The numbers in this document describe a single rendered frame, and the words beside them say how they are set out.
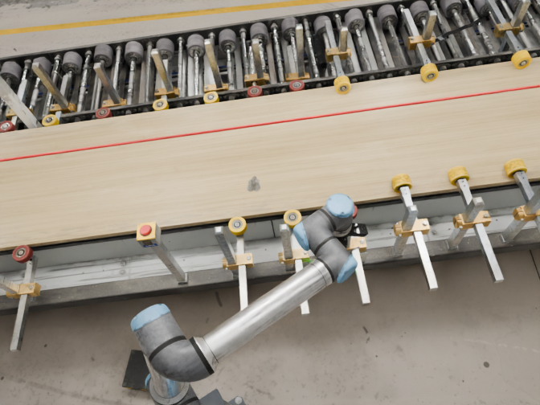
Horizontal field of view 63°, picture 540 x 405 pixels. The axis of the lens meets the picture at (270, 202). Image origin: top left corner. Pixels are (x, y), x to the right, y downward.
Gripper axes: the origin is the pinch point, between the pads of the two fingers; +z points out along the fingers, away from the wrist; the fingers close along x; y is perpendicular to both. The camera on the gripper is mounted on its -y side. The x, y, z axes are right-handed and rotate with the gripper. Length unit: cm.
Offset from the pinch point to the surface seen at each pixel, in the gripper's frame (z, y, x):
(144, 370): 89, 111, 20
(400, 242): 15.3, -27.1, -6.1
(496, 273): 5, -57, 16
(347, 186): 10.8, -9.1, -34.7
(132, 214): 11, 92, -35
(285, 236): -4.7, 21.7, -6.1
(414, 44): 5, -59, -114
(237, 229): 10.1, 42.8, -19.8
